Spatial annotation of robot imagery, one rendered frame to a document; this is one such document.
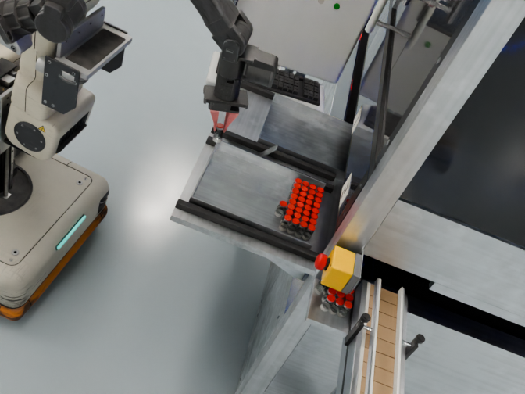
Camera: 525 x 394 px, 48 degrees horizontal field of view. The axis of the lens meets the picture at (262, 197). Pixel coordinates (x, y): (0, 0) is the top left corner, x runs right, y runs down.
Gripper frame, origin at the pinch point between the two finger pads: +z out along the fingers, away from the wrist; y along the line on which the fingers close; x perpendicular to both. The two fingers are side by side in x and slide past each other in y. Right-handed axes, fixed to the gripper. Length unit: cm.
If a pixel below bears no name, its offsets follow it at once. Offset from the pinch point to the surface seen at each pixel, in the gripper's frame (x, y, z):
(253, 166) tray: 18.6, 14.4, 23.6
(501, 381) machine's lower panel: -33, 86, 50
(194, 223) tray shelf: -6.9, -2.6, 25.1
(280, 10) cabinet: 86, 26, 3
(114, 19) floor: 233, -44, 82
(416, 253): -25, 48, 12
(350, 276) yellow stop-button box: -29.4, 32.0, 16.7
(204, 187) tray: 6.2, -0.3, 23.6
